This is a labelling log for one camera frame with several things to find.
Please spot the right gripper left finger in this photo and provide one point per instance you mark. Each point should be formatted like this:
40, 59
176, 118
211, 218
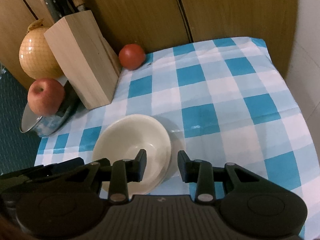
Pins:
123, 172

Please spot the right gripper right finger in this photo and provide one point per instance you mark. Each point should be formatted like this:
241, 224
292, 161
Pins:
199, 172

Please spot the cream bowl front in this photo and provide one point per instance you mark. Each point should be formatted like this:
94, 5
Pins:
124, 138

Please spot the teal foam mat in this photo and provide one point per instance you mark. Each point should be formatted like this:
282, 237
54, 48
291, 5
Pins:
17, 150

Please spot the steel pot with lid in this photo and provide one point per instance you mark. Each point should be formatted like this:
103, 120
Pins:
46, 125

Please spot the blue white checkered tablecloth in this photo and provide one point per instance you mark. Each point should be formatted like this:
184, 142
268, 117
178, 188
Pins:
220, 101

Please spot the red apple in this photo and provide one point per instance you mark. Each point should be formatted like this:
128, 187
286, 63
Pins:
45, 96

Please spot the red tomato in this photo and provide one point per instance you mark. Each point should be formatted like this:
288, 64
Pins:
132, 56

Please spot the yellow pomelo in net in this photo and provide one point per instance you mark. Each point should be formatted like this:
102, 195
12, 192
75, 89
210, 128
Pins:
35, 55

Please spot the wooden knife block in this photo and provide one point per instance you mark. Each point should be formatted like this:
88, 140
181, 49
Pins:
85, 57

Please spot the wooden cabinet doors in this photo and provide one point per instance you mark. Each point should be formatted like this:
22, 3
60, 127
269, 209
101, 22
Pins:
159, 24

